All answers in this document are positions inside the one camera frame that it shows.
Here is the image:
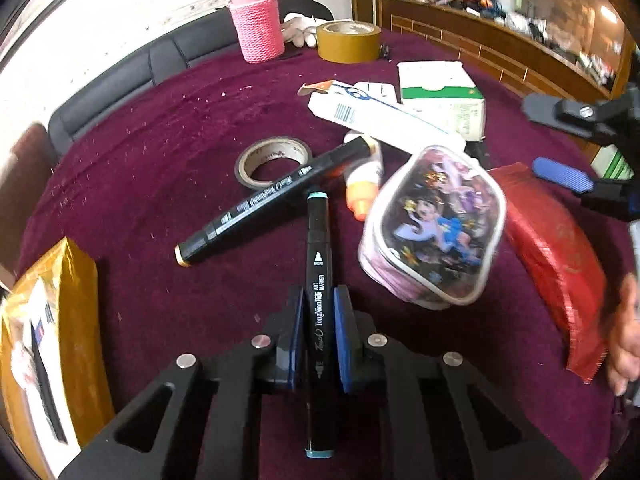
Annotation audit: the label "person's right hand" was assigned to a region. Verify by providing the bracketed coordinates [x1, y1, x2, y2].
[606, 274, 640, 397]

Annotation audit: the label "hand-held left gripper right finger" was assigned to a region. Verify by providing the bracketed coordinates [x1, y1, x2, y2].
[333, 284, 585, 480]

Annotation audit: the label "black marker with teal caps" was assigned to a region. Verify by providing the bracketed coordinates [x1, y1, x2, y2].
[305, 191, 335, 460]

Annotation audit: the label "red foil packet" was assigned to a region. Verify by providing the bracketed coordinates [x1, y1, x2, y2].
[487, 162, 614, 385]

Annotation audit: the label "white charger adapter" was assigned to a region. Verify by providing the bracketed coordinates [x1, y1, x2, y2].
[357, 81, 396, 104]

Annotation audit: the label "wooden counter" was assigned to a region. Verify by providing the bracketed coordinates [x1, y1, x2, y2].
[350, 0, 640, 158]

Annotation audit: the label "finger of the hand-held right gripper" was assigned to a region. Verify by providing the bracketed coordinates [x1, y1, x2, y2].
[521, 91, 640, 137]
[531, 156, 640, 220]

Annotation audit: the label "white gloves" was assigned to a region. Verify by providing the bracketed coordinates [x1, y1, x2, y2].
[279, 15, 319, 47]

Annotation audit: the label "cartoon print pencil case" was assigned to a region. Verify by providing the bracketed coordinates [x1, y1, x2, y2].
[358, 144, 507, 310]

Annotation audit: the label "yellow packet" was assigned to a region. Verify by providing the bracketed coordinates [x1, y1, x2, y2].
[0, 237, 116, 480]

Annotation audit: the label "black leather sofa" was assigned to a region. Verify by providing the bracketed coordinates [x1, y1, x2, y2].
[47, 0, 334, 162]

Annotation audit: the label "small beige tape roll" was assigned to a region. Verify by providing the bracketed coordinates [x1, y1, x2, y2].
[234, 136, 314, 190]

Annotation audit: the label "bottle in pink knitted sleeve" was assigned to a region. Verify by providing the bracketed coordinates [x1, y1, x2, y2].
[227, 0, 286, 65]

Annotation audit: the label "large brown tape roll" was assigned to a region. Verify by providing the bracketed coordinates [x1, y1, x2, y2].
[316, 20, 382, 65]

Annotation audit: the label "long white carton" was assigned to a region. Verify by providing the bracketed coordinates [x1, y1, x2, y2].
[297, 79, 469, 154]

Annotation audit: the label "glue bottle with orange cap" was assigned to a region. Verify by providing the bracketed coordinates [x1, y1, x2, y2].
[342, 130, 384, 222]

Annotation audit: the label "green and white carton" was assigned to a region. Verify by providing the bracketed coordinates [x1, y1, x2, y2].
[591, 144, 636, 182]

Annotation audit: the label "maroon tablecloth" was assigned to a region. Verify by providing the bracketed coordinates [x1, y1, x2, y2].
[15, 27, 640, 480]

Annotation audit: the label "white and green cardboard box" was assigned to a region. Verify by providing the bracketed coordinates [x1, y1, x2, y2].
[397, 61, 487, 141]

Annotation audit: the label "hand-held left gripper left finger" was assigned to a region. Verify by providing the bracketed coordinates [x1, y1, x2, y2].
[57, 285, 307, 480]

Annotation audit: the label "black marker with yellow cap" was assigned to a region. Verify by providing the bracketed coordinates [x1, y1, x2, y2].
[174, 137, 377, 267]

